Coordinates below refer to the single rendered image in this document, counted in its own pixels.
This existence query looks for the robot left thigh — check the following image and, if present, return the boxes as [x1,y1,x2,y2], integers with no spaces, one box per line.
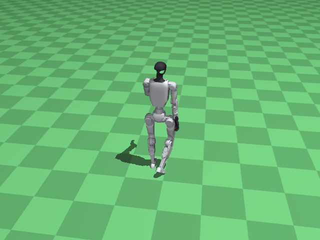
[144,113,156,146]

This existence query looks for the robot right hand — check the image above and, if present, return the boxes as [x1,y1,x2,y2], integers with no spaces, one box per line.
[173,116,179,131]

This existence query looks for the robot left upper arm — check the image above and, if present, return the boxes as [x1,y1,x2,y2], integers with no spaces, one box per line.
[142,78,151,96]

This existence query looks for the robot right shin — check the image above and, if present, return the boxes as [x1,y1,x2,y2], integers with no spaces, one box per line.
[159,140,174,169]

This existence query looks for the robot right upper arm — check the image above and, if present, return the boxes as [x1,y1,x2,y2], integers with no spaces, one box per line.
[168,81,177,105]

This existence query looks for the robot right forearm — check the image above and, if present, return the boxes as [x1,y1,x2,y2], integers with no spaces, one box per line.
[171,99,179,119]

